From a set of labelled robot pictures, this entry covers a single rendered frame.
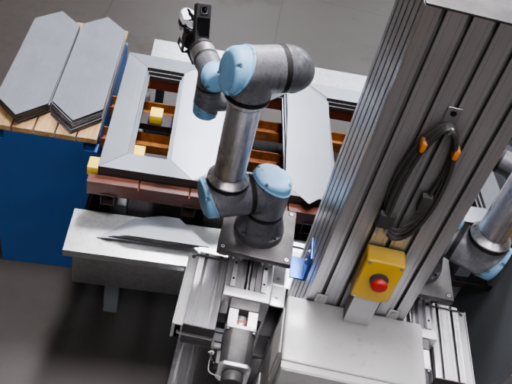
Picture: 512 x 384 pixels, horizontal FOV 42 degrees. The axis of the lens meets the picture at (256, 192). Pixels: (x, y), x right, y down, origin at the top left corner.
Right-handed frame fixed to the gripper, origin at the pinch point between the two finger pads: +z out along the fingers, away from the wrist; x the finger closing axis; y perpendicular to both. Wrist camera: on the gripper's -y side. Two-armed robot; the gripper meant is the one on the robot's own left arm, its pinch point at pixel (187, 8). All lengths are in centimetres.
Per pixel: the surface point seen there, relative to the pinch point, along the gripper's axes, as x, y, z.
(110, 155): -12, 62, 1
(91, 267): -14, 108, -12
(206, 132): 26, 56, 10
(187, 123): 20, 57, 16
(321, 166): 65, 51, -14
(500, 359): 125, 81, -88
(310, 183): 57, 52, -22
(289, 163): 53, 53, -11
